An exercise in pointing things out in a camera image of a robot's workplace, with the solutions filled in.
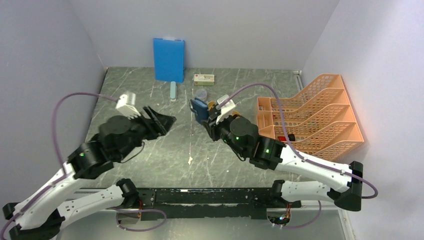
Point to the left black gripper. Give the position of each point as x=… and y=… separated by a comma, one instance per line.
x=158, y=124

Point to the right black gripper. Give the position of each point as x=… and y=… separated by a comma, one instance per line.
x=214, y=127

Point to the dark blue card holder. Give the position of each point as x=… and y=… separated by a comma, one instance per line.
x=200, y=109

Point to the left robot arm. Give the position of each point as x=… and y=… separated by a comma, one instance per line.
x=43, y=215

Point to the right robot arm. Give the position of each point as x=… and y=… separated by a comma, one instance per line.
x=338, y=183

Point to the yellow oval tray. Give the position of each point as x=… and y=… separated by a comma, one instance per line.
x=234, y=114

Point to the small clear plastic cup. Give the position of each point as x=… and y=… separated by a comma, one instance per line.
x=201, y=94

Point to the small red white box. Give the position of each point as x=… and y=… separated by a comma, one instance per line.
x=204, y=79

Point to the light blue eraser stick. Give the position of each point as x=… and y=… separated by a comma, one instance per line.
x=173, y=91

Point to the blue board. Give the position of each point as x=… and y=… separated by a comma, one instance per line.
x=169, y=57

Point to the red black object in rack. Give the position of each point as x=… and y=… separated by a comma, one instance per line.
x=282, y=138

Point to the orange file organizer rack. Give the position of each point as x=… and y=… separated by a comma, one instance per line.
x=320, y=116

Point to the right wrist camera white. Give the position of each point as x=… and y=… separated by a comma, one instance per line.
x=226, y=110

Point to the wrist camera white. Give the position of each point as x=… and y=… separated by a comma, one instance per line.
x=226, y=110
x=126, y=105

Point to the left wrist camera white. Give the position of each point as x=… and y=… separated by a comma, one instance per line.
x=126, y=105

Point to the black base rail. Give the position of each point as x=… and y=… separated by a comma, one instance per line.
x=196, y=203

